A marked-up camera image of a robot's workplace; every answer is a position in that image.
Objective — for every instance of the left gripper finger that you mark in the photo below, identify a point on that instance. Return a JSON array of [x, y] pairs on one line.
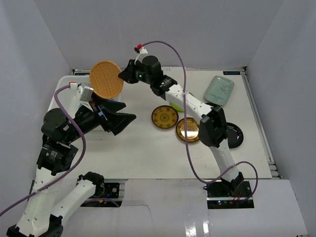
[[109, 104], [117, 122]]

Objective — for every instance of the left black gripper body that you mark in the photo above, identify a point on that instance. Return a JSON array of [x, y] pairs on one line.
[[104, 117]]

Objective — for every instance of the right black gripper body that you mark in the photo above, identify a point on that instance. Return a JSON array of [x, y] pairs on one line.
[[141, 76]]

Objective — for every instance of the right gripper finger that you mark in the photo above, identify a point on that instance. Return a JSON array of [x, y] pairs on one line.
[[127, 76], [131, 67]]

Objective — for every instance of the woven bamboo round tray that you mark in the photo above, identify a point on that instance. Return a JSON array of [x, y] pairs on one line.
[[104, 79]]

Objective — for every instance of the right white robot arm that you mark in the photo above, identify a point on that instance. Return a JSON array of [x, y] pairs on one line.
[[212, 122]]

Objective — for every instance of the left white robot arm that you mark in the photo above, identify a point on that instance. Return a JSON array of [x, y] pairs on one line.
[[42, 216]]

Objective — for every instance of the lime green round plate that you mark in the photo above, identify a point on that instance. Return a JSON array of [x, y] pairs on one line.
[[176, 107]]

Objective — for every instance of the yellow patterned plate dark rim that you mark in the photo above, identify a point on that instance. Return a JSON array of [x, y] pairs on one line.
[[164, 117]]

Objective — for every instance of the gold centre plate dark rim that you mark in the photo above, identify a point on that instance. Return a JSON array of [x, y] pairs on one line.
[[192, 130]]

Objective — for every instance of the pale green rectangular dish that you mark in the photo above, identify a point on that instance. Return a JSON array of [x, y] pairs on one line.
[[219, 90]]

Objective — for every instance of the dark label sticker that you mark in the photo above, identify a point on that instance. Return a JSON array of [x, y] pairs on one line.
[[231, 72]]

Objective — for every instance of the black round plate lower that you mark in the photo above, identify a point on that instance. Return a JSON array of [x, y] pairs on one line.
[[234, 135]]

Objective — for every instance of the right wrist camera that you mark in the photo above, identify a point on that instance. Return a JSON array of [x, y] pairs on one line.
[[140, 49]]

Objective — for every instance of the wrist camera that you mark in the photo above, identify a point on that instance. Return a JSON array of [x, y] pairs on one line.
[[140, 49], [83, 91]]

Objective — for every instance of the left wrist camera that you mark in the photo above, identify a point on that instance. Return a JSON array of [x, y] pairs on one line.
[[83, 91]]

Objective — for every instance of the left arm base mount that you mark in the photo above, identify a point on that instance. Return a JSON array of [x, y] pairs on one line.
[[106, 195]]

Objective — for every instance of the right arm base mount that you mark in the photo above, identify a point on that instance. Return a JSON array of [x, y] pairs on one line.
[[219, 196]]

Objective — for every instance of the aluminium frame rail right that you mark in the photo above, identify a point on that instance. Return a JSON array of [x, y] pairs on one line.
[[271, 161]]

